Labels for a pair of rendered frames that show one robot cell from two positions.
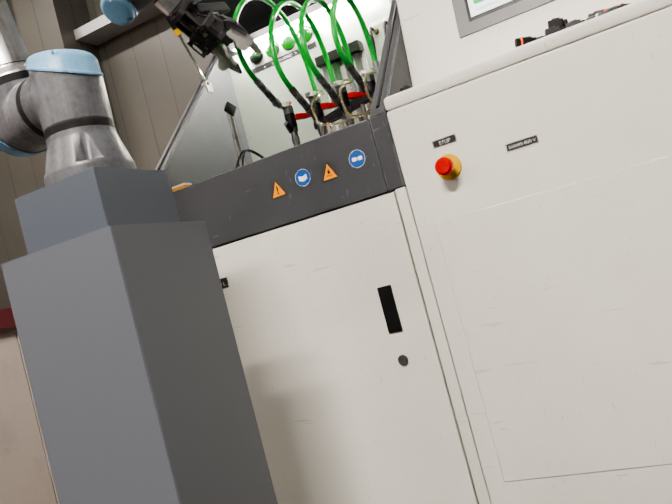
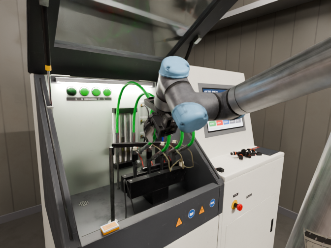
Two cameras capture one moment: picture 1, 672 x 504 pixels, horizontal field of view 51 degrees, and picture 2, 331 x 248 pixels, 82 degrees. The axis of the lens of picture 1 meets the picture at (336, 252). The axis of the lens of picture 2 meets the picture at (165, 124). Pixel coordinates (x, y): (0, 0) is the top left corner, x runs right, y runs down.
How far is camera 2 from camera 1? 1.70 m
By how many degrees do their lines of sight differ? 65
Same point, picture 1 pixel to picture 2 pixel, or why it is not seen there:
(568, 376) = not seen: outside the picture
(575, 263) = (248, 231)
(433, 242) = (224, 233)
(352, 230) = (203, 235)
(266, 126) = (67, 134)
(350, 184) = (207, 214)
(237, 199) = (156, 231)
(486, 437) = not seen: outside the picture
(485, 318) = not seen: outside the picture
